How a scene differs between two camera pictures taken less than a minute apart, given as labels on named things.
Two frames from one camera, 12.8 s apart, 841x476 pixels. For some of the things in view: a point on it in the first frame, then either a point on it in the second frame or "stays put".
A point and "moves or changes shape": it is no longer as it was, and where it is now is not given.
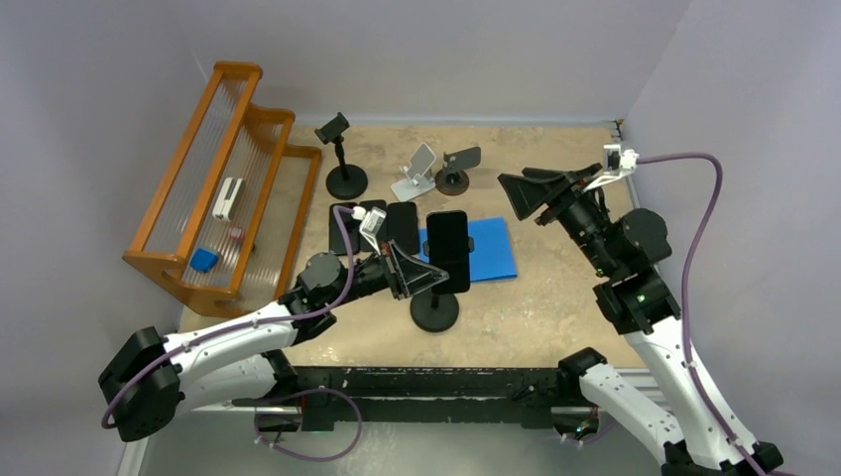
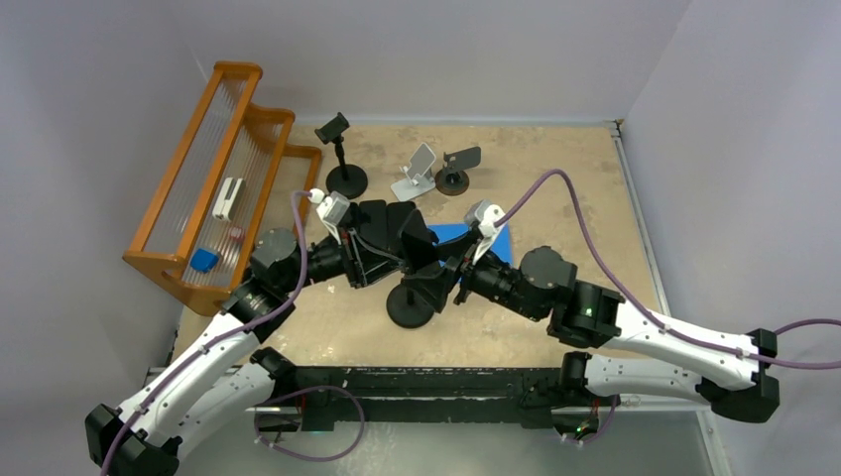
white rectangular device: [229, 197] stays put
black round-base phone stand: [344, 181] stays put
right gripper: [528, 194] to [434, 286]
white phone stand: [419, 175] stays put
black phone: [448, 249] moves or changes shape
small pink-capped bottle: [235, 233] stays put
